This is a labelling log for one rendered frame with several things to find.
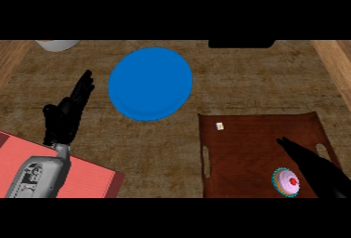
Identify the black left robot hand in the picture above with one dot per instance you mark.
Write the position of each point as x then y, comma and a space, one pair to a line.
63, 117

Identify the small white cube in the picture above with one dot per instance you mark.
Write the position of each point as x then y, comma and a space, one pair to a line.
219, 126

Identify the pale grey round container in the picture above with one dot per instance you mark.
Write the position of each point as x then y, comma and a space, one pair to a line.
56, 45

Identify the pink rectangular placemat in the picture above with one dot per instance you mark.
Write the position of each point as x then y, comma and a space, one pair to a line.
87, 181

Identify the blue round plate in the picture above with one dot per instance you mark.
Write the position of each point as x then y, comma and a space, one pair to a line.
150, 83

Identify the pink frosted cupcake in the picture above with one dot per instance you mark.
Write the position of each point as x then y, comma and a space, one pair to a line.
287, 182

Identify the black rectangular appliance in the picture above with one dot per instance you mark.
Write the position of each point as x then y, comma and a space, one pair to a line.
240, 43

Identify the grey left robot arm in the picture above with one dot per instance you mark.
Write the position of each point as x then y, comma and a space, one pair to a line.
39, 176

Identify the brown wooden tray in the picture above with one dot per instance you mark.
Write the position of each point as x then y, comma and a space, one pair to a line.
246, 155

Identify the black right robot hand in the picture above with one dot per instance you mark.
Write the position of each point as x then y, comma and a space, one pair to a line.
315, 170

